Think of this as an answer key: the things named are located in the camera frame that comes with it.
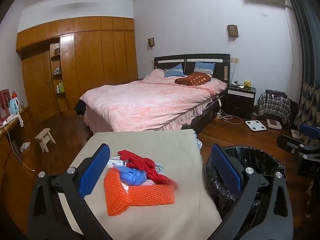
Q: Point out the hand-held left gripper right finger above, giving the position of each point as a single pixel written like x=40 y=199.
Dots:
x=226 y=170

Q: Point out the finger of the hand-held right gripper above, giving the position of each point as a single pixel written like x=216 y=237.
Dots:
x=311 y=133
x=291 y=145

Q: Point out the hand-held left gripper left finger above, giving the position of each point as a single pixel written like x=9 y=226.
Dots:
x=95 y=170

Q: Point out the black lined trash bin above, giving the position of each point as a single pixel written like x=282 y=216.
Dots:
x=252 y=156

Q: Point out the blue plastic bag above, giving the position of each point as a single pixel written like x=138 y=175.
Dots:
x=132 y=176

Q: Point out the red cloth glove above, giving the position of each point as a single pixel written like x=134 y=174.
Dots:
x=135 y=158

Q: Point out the orange foam net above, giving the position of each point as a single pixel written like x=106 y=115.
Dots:
x=150 y=195

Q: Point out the white small box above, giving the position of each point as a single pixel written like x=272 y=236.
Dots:
x=115 y=162

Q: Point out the white flat box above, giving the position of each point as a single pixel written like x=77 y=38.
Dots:
x=273 y=123

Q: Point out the light blue cloth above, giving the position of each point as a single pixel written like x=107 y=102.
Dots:
x=198 y=142

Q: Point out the plaid cloth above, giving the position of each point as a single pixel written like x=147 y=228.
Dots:
x=272 y=107

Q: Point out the white bathroom scale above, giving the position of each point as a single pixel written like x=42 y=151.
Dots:
x=253 y=125

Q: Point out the white power strip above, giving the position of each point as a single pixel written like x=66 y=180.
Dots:
x=218 y=117

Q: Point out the dark bag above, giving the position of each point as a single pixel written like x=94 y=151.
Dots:
x=275 y=93

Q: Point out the small wooden stool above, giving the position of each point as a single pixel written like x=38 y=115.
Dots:
x=44 y=133

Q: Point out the black cloth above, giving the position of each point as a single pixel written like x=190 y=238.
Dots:
x=80 y=107

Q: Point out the dark nightstand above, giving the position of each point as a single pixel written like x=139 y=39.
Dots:
x=240 y=102

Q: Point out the white blanket controller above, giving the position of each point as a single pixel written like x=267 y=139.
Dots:
x=220 y=102

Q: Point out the white crumpled cloth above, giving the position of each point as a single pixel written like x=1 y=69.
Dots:
x=25 y=146

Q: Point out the yellow plush toy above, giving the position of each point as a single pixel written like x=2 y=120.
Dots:
x=247 y=84

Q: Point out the dark patterned curtain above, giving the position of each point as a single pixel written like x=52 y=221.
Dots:
x=307 y=55

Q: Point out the wooden sideboard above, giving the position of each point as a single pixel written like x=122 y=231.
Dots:
x=10 y=170

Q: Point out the pink blanket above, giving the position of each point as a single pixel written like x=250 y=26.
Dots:
x=150 y=100

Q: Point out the green bottles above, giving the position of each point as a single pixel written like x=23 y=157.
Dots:
x=60 y=87

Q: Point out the brown dotted pillow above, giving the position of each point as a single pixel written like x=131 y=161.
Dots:
x=193 y=79

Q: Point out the light blue kettle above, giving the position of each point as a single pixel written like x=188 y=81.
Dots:
x=14 y=106

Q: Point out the patterned blue pillow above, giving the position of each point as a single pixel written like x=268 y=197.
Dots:
x=203 y=67

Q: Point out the small shelf containers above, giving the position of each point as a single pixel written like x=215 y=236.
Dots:
x=57 y=70

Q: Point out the red bottle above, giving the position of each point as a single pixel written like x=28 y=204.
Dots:
x=14 y=95

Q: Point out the wooden wardrobe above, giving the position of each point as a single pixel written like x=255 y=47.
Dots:
x=100 y=55

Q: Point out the dark wooden bed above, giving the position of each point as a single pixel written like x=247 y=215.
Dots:
x=190 y=60

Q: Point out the bedside wall outlet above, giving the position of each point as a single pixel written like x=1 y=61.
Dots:
x=235 y=59

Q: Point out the red photo frame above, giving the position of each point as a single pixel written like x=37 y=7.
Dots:
x=3 y=105

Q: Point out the small wall lamp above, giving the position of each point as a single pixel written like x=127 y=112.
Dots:
x=151 y=42

